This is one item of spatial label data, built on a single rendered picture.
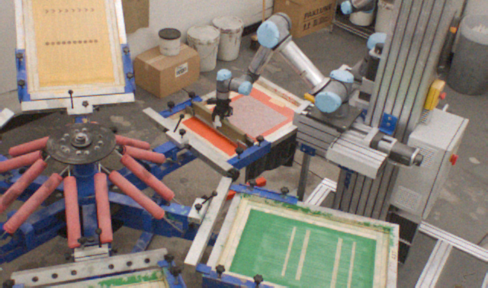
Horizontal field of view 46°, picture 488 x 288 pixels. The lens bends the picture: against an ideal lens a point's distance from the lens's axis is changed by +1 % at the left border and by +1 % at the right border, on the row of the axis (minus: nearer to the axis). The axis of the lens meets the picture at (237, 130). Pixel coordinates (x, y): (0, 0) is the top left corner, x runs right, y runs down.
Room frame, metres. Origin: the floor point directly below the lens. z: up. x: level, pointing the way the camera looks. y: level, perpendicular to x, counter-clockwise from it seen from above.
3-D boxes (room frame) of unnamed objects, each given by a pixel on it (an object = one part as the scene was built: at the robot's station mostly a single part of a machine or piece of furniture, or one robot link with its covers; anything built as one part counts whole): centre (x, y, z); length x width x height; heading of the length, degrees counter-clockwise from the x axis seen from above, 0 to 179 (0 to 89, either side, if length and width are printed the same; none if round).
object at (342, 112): (2.46, -0.49, 1.31); 0.15 x 0.15 x 0.10
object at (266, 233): (1.78, -0.21, 1.05); 1.08 x 0.61 x 0.23; 78
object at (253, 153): (2.39, -0.07, 0.97); 0.30 x 0.05 x 0.07; 138
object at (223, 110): (2.59, 0.09, 1.15); 0.09 x 0.08 x 0.12; 48
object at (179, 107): (2.77, 0.34, 0.97); 0.30 x 0.05 x 0.07; 138
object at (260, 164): (2.67, -0.20, 0.79); 0.46 x 0.09 x 0.33; 138
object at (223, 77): (2.59, 0.09, 1.31); 0.09 x 0.08 x 0.11; 65
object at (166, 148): (2.34, 0.35, 1.02); 0.17 x 0.06 x 0.05; 138
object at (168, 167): (2.43, 0.26, 0.89); 1.24 x 0.06 x 0.06; 138
